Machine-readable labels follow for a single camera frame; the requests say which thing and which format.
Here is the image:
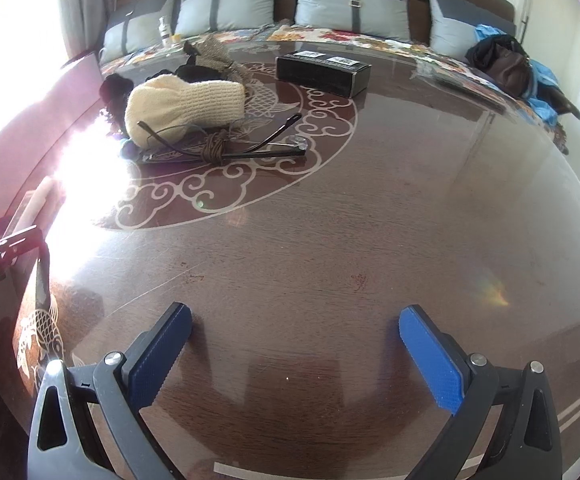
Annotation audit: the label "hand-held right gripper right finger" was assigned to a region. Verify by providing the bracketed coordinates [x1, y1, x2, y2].
[399, 304, 563, 480]

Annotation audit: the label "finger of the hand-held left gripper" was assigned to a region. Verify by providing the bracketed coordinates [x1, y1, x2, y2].
[0, 225, 40, 264]

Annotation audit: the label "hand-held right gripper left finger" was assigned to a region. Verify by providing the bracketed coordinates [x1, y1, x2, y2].
[27, 301, 193, 480]

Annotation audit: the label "black velvet hair bow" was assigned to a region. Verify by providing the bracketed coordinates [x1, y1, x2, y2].
[100, 73, 136, 134]

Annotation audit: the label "brown cord bundle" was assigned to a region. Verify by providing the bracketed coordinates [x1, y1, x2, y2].
[195, 131, 231, 164]

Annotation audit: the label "dark thin-framed glasses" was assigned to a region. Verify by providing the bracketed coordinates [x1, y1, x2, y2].
[136, 113, 307, 164]

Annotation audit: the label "cream knitted hat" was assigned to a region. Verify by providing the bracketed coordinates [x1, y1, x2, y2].
[124, 73, 249, 144]

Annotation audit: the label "brown patterned desktop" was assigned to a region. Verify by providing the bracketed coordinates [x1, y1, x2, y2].
[0, 35, 580, 480]

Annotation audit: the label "grey curtain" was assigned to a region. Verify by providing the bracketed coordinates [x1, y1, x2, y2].
[52, 0, 119, 61]

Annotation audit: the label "blue cloth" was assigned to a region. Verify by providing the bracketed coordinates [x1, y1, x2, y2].
[474, 24, 562, 127]

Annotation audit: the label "black cardboard box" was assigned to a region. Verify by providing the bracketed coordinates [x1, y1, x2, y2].
[275, 51, 373, 99]

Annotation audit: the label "floral blanket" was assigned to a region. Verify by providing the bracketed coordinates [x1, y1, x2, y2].
[102, 25, 568, 153]

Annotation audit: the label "grey strapped pillow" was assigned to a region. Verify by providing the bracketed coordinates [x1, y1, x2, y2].
[427, 0, 517, 54]
[176, 0, 283, 39]
[290, 0, 411, 42]
[101, 0, 181, 62]

